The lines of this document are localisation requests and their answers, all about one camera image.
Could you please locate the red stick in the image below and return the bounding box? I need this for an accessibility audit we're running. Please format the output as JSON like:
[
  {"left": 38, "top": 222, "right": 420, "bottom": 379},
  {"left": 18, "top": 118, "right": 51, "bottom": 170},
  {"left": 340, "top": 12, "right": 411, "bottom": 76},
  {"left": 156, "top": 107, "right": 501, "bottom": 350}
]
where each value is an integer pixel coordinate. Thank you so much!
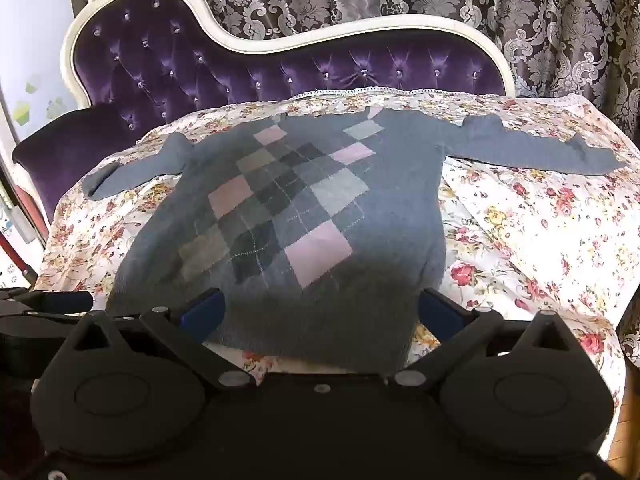
[{"left": 0, "top": 235, "right": 40, "bottom": 283}]

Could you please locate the grey damask curtain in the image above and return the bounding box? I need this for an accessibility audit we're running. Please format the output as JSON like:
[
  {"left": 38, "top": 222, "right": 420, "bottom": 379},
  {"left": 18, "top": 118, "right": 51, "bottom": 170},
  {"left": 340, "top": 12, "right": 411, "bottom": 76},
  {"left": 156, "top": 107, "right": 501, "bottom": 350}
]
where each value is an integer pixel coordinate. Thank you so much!
[{"left": 80, "top": 0, "right": 640, "bottom": 141}]

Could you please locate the grey argyle knit sweater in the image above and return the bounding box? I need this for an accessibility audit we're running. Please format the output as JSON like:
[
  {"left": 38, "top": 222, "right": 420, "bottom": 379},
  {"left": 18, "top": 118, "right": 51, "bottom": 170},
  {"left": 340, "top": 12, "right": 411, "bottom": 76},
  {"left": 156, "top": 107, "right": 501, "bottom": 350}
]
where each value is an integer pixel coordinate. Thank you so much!
[{"left": 81, "top": 107, "right": 628, "bottom": 376}]

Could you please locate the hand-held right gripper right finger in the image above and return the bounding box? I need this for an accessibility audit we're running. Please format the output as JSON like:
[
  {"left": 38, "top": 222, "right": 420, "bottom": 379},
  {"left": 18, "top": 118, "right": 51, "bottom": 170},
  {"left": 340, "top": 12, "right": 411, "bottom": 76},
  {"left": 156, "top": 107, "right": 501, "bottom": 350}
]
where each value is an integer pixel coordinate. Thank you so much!
[{"left": 390, "top": 287, "right": 581, "bottom": 391}]

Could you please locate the purple tufted headboard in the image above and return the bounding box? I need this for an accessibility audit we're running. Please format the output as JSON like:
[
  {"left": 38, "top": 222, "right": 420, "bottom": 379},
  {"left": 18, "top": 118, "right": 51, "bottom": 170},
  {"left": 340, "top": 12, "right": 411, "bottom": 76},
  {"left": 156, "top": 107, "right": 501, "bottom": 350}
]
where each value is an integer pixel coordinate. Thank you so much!
[{"left": 11, "top": 0, "right": 518, "bottom": 221}]

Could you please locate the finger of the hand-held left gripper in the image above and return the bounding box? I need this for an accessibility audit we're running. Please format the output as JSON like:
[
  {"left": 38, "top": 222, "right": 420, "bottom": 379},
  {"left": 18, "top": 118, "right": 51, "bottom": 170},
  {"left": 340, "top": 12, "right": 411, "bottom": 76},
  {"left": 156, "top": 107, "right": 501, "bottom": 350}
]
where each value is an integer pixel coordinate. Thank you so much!
[{"left": 0, "top": 287, "right": 94, "bottom": 318}]

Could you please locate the floral printed blanket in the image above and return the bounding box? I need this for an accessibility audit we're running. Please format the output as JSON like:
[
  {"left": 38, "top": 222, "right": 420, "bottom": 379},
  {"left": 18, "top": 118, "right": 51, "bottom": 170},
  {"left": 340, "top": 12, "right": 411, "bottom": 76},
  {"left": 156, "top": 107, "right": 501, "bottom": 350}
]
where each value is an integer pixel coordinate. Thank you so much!
[{"left": 35, "top": 89, "right": 640, "bottom": 461}]

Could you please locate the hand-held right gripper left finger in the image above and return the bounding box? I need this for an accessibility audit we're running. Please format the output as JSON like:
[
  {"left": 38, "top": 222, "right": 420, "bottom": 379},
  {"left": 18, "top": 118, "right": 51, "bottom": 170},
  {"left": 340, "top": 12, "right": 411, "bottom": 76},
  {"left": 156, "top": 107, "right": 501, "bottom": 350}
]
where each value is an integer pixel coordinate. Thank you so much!
[{"left": 62, "top": 287, "right": 256, "bottom": 391}]

